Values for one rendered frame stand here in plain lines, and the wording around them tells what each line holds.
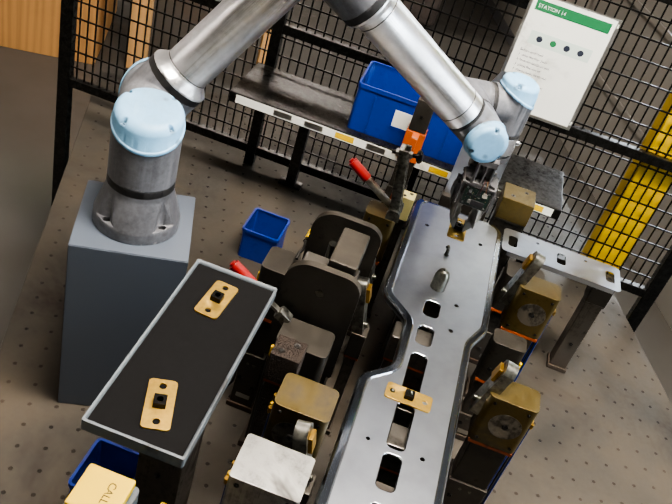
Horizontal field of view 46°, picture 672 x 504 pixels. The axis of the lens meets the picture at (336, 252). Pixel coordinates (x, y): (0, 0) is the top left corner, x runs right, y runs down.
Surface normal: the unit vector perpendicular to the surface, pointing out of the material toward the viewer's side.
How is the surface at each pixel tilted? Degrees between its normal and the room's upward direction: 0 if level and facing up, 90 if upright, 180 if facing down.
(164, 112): 7
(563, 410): 0
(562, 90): 90
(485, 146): 90
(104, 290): 90
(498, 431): 90
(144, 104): 7
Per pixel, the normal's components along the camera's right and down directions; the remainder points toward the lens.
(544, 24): -0.26, 0.53
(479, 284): 0.25, -0.77
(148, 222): 0.44, 0.37
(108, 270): 0.07, 0.62
